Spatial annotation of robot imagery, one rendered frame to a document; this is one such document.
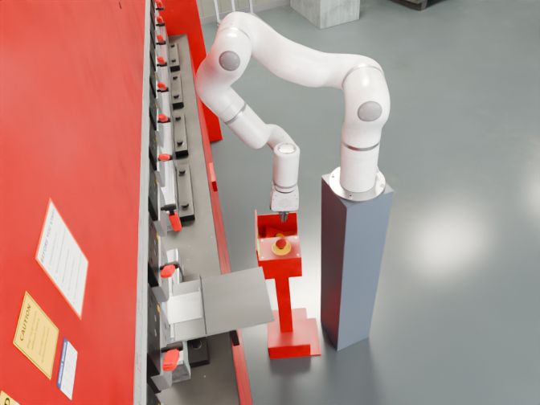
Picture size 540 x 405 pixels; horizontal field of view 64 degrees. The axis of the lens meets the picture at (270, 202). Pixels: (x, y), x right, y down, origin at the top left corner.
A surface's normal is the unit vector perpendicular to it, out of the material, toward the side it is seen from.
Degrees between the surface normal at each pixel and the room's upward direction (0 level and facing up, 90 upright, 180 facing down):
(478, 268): 0
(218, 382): 0
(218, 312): 0
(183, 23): 90
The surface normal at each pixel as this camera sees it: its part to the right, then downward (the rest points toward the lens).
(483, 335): -0.07, -0.71
